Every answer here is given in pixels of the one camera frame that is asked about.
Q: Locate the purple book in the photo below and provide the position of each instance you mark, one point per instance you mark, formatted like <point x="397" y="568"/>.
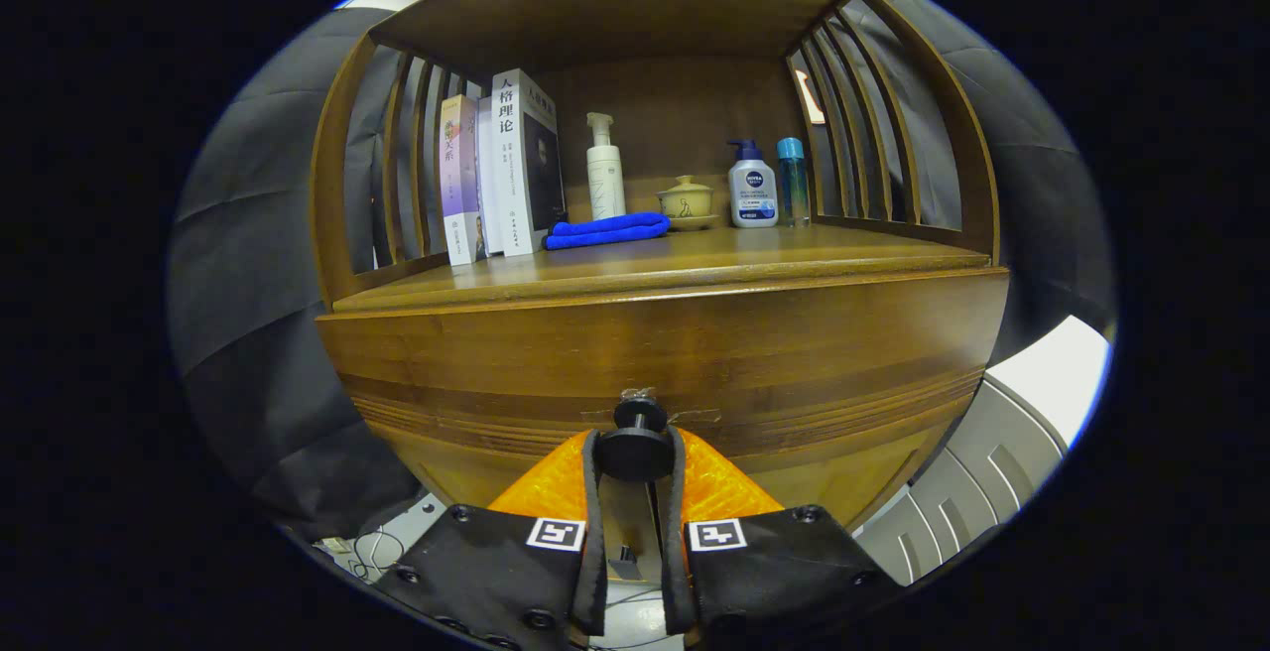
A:
<point x="458" y="175"/>

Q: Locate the yellow lidded teacup with saucer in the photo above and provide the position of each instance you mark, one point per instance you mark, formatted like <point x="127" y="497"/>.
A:
<point x="687" y="202"/>

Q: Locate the clear blue bottle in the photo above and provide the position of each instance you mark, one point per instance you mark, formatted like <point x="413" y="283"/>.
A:
<point x="793" y="190"/>

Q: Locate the folded blue towel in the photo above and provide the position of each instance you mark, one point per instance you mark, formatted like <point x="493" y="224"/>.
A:
<point x="605" y="231"/>

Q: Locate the wooden drawer with black knob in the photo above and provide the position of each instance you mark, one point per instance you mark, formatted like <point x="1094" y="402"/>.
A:
<point x="645" y="353"/>

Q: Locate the brown wooden cabinet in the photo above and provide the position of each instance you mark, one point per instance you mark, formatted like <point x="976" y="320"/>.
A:
<point x="675" y="115"/>

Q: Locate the thick white and black book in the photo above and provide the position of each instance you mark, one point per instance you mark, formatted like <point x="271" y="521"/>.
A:
<point x="511" y="175"/>

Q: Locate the grey grooved panel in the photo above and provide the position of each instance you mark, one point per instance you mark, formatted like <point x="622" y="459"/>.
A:
<point x="962" y="482"/>

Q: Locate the thin white book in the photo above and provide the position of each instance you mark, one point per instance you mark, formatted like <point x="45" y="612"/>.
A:
<point x="486" y="185"/>

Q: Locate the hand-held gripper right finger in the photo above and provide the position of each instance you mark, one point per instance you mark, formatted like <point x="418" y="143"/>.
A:
<point x="774" y="572"/>

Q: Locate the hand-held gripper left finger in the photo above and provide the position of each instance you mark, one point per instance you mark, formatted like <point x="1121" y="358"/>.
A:
<point x="496" y="572"/>

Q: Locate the white bottle with blue cap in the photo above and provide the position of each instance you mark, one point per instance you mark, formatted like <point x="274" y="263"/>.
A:
<point x="753" y="195"/>

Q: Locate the white pump bottle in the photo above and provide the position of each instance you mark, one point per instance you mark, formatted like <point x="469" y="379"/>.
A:
<point x="605" y="185"/>

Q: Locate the wooden countertop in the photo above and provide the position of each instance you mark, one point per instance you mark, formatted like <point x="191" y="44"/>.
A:
<point x="695" y="259"/>

